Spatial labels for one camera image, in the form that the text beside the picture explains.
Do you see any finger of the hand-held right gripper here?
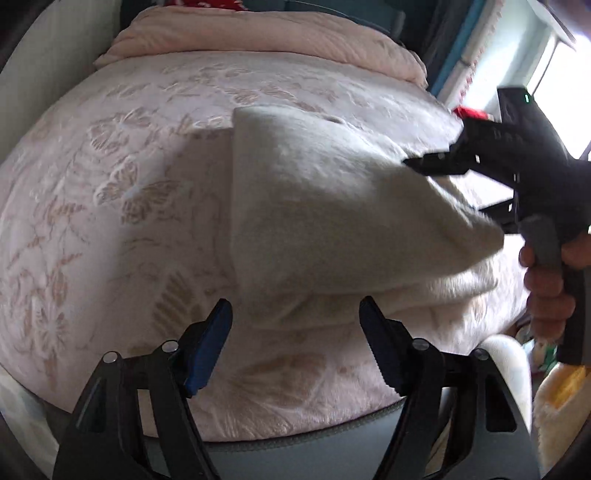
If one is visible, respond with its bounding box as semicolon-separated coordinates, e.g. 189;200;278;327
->
404;138;481;176
480;198;520;234

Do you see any small red cloth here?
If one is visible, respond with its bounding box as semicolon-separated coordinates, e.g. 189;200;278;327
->
455;106;496;123

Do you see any cream sweater with black hearts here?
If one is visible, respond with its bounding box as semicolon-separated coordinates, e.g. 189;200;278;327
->
231;106;506;334

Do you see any red plush cushion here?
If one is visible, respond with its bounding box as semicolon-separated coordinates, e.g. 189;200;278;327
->
164;0;246;13

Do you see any person's right hand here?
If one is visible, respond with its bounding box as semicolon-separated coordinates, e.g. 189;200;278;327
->
519;224;591;343

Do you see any grey pleated curtain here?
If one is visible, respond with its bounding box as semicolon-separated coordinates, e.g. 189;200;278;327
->
416;0;502;104

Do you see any yellow and white plush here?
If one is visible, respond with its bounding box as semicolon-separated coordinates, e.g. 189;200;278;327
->
533;360;591;467

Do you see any window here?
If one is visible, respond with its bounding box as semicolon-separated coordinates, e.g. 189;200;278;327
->
529;25;591;160

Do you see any white wardrobe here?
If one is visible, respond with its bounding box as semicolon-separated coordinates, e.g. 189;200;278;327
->
0;0;122;121

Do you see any pink folded duvet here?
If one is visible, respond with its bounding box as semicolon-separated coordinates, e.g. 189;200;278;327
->
95;7;428;88

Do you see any pink butterfly printed blanket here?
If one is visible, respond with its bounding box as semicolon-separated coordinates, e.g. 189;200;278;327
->
0;51;532;441

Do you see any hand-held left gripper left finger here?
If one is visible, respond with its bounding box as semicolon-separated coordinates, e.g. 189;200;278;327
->
53;298;233;480

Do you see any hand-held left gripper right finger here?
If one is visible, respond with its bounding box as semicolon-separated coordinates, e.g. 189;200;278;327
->
359;296;541;480

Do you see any blue padded headboard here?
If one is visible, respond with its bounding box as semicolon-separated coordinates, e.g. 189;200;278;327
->
240;0;407;34

